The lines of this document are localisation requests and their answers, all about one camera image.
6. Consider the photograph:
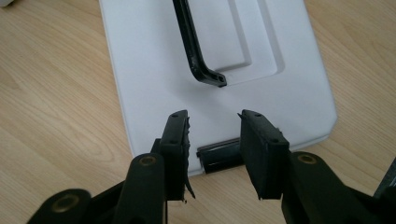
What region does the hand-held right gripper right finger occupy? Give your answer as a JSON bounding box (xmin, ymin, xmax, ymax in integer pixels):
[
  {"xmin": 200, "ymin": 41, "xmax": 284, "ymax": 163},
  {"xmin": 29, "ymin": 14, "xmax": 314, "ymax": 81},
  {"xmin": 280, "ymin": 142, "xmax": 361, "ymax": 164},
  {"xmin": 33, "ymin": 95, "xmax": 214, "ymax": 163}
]
[{"xmin": 237, "ymin": 108, "xmax": 291, "ymax": 201}]

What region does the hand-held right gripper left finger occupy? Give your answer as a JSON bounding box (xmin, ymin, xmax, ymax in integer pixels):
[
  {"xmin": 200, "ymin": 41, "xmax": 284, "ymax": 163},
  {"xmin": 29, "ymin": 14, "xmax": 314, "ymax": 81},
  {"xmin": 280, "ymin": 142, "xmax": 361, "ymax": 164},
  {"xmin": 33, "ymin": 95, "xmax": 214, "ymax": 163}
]
[{"xmin": 150, "ymin": 109, "xmax": 196, "ymax": 203}]

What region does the white plastic box with black handle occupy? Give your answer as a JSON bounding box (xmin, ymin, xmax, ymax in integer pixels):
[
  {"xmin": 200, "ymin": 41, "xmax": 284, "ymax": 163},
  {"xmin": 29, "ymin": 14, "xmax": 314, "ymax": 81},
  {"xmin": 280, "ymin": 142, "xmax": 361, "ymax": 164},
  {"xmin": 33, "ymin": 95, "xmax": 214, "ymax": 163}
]
[{"xmin": 98, "ymin": 0, "xmax": 339, "ymax": 177}]

